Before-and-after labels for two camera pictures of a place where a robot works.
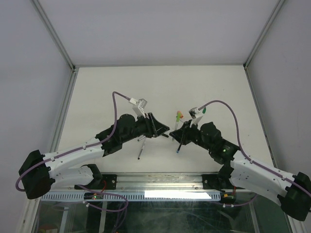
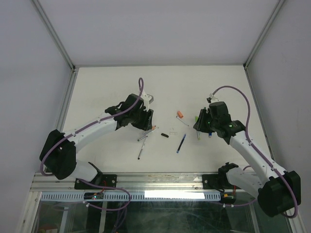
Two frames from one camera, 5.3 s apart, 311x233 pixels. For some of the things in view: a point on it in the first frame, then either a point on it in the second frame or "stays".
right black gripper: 181,135 -> 198,125
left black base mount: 107,182 stays
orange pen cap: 181,115 stays
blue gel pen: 179,148 stays
